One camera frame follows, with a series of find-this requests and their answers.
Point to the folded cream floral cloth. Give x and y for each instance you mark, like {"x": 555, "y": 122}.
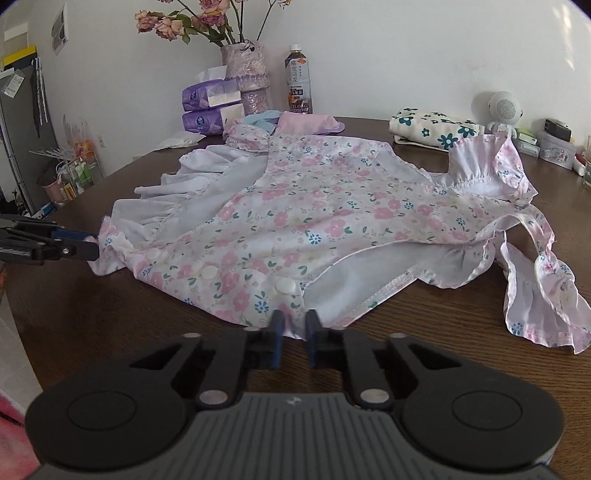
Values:
{"x": 432, "y": 129}

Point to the small white floral tin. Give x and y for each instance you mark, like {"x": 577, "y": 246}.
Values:
{"x": 555, "y": 150}

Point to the white round speaker toy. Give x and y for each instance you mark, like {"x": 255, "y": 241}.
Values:
{"x": 498, "y": 111}

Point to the pink lace flower vase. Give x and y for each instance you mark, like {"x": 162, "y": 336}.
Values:
{"x": 245, "y": 62}

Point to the lower purple tissue pack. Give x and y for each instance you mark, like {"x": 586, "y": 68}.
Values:
{"x": 212, "y": 121}

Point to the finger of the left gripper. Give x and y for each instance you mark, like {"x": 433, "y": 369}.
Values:
{"x": 37, "y": 252}
{"x": 39, "y": 228}

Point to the upper purple tissue pack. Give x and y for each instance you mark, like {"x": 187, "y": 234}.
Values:
{"x": 213, "y": 89}

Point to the pink purple blue garment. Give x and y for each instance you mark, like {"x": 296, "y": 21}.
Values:
{"x": 286, "y": 122}

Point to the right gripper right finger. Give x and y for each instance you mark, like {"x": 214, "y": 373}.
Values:
{"x": 324, "y": 345}

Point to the crumpled white tissue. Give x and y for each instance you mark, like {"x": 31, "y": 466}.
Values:
{"x": 180, "y": 140}

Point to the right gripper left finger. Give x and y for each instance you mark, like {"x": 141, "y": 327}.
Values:
{"x": 264, "y": 345}

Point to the dried pink rose bouquet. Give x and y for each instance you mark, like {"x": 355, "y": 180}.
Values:
{"x": 221, "y": 22}

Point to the pink floral baby dress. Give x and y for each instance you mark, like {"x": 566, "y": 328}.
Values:
{"x": 339, "y": 225}

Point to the brown tea drink bottle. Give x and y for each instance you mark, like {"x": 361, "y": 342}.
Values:
{"x": 298, "y": 81}

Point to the purple tissue pack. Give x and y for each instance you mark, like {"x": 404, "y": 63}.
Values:
{"x": 213, "y": 89}
{"x": 212, "y": 121}

